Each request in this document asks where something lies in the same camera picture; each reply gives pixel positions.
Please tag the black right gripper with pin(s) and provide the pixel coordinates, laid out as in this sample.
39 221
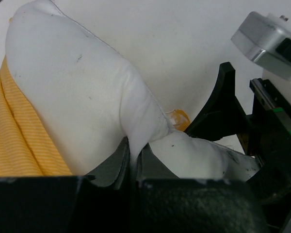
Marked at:
269 139

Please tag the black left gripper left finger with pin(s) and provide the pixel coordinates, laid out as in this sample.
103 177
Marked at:
94 203

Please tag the yellow Mickey Mouse pillowcase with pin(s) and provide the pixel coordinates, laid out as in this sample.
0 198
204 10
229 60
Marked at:
26 148

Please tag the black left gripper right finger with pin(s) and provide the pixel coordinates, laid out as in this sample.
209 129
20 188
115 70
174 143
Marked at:
166 203

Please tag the white pillow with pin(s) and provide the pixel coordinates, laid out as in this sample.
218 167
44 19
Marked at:
89 97

